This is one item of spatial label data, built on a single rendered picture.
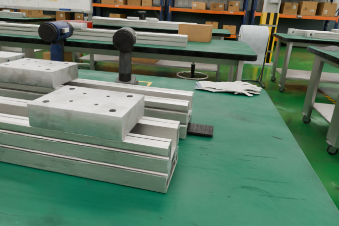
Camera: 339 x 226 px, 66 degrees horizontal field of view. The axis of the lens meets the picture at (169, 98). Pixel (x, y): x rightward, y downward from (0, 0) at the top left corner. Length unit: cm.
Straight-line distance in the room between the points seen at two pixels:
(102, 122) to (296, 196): 33
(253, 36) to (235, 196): 368
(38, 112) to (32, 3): 365
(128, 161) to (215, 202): 15
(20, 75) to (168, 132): 41
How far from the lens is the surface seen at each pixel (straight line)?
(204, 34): 250
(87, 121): 41
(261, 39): 408
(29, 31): 254
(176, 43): 208
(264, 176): 52
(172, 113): 57
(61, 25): 93
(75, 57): 447
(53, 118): 44
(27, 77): 71
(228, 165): 53
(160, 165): 41
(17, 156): 53
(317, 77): 288
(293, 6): 1030
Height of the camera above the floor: 106
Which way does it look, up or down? 19 degrees down
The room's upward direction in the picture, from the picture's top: 3 degrees clockwise
